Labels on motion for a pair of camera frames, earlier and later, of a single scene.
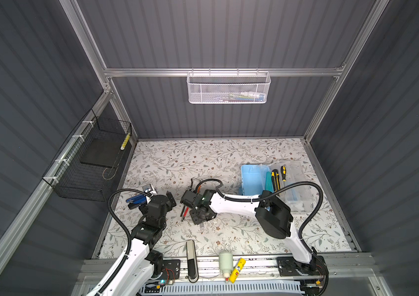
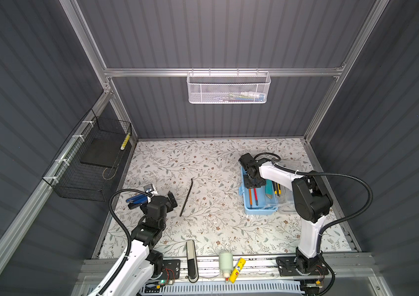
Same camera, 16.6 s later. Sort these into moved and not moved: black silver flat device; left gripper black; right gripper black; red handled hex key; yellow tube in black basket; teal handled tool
Moved: right gripper black; red handled hex key
Not moved: teal handled tool; yellow tube in black basket; left gripper black; black silver flat device
